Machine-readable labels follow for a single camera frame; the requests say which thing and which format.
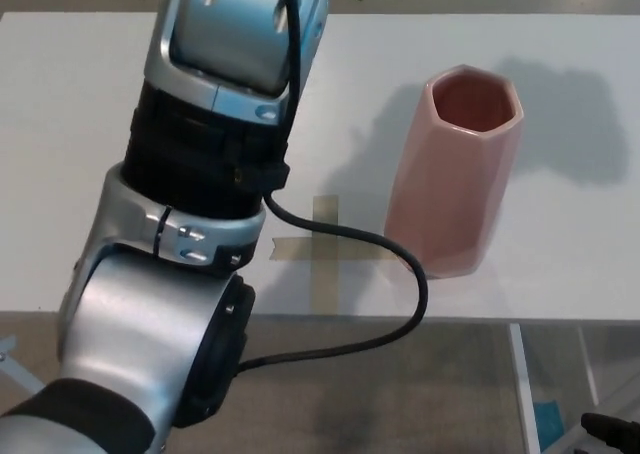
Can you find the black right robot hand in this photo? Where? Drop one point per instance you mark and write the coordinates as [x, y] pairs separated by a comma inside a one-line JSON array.
[[615, 431]]

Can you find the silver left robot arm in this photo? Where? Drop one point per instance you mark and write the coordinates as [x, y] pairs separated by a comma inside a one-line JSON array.
[[150, 334]]

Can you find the pink faceted ceramic vase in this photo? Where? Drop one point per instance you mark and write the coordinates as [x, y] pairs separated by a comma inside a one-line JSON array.
[[450, 194]]

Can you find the teal floor tape patch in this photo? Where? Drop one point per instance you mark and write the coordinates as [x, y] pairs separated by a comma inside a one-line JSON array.
[[549, 424]]

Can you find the white table leg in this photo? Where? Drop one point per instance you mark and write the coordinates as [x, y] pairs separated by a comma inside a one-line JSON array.
[[589, 369], [525, 394]]

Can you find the light blue stand leg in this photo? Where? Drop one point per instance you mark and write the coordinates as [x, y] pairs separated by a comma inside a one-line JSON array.
[[20, 364]]

